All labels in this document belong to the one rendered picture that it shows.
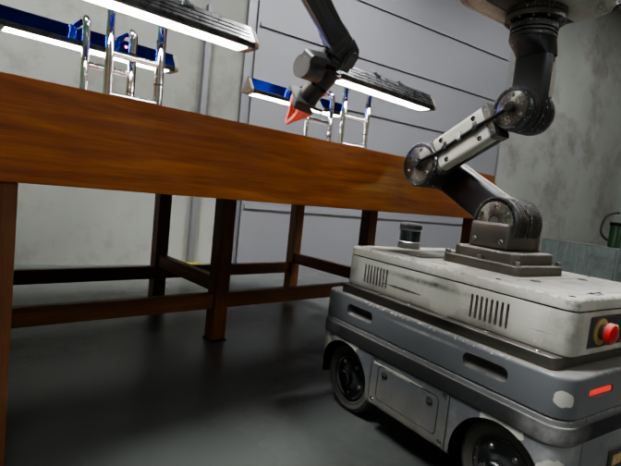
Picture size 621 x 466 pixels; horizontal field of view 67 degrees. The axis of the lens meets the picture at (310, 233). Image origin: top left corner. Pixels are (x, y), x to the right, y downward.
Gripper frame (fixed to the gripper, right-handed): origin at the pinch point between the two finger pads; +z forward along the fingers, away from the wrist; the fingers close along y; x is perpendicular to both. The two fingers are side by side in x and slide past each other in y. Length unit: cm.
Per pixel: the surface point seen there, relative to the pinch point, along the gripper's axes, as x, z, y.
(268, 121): -156, 114, -134
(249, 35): -34.0, -1.3, 3.0
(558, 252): -38, 73, -474
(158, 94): -29.6, 26.9, 20.4
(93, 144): 19, 7, 52
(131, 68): -54, 38, 21
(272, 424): 70, 43, 0
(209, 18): -34.2, -0.5, 16.6
